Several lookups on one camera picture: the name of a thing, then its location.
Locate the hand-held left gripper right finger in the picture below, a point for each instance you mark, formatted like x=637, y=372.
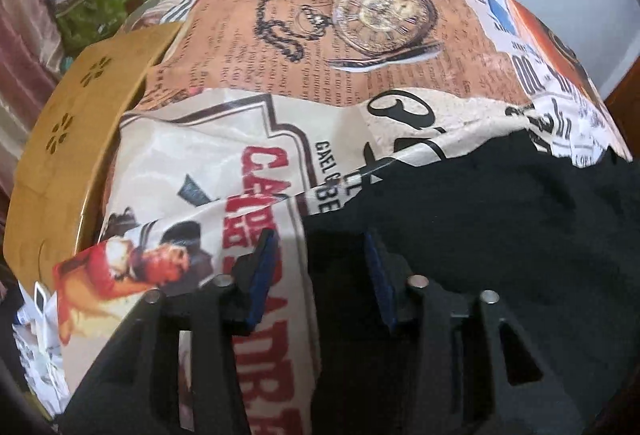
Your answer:
x=377, y=280

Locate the striped pink curtain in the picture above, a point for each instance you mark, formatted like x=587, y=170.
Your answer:
x=25, y=65

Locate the green storage bag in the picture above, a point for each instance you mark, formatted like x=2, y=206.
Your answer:
x=110, y=10

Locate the white printed cloth pile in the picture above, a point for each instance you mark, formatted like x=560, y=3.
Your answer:
x=40, y=355

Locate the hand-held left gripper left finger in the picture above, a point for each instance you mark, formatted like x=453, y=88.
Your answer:
x=260, y=275

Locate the black elephant print t-shirt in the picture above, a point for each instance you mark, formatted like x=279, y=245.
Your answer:
x=500, y=240

